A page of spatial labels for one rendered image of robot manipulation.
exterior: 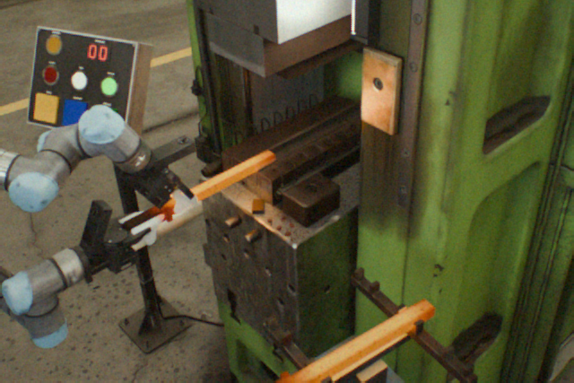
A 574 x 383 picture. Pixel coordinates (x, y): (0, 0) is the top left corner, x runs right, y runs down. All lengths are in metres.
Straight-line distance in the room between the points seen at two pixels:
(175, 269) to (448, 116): 1.77
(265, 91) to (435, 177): 0.63
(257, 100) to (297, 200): 0.39
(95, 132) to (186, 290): 1.54
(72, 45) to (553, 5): 1.24
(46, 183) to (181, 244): 1.73
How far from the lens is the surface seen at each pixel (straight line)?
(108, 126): 1.33
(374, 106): 1.43
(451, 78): 1.31
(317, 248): 1.63
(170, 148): 1.48
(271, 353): 1.98
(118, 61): 1.90
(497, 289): 2.06
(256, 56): 1.47
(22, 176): 1.32
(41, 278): 1.45
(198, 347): 2.58
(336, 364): 1.20
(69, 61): 2.00
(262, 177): 1.65
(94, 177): 3.50
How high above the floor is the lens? 1.96
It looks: 36 degrees down
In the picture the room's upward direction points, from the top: 3 degrees counter-clockwise
